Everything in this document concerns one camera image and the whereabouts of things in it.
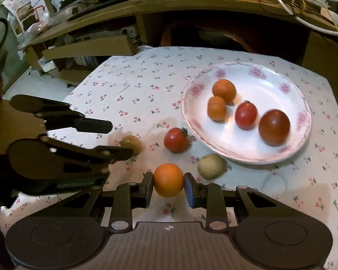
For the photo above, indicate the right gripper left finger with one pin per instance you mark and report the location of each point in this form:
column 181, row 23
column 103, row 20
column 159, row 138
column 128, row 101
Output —
column 127, row 197

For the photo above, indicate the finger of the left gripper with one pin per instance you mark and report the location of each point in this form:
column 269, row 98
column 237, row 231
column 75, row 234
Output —
column 98, row 156
column 76, row 120

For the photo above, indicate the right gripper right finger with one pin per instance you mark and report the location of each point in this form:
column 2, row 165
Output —
column 210, row 197

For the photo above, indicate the pale round kiwi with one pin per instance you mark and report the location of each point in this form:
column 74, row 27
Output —
column 211, row 166

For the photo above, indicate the brown kiwi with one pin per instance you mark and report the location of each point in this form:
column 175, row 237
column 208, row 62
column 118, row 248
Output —
column 131, row 142

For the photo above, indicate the large orange tangerine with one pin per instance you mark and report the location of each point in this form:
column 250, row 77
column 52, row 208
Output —
column 168, row 180

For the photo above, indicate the round red stemmed tomato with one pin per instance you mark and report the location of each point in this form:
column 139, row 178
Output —
column 176, row 140

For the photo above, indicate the oval red tomato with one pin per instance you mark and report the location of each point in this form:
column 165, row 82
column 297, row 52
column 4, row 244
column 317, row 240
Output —
column 246, row 115

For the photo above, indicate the small orange tangerine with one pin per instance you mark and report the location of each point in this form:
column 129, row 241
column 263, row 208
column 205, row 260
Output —
column 216, row 109

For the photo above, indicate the large dark red tomato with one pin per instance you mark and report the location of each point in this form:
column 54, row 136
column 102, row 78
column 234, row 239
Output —
column 274, row 127

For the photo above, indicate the oval orange tangerine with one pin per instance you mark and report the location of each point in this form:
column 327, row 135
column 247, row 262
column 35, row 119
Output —
column 225, row 89

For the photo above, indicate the cherry print tablecloth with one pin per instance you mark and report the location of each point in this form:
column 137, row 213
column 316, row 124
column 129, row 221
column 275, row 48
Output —
column 160, row 96

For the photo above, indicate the white floral plate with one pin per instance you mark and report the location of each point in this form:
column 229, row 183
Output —
column 266, row 89

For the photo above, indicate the wooden tv cabinet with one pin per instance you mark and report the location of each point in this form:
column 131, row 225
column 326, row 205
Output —
column 290, row 29

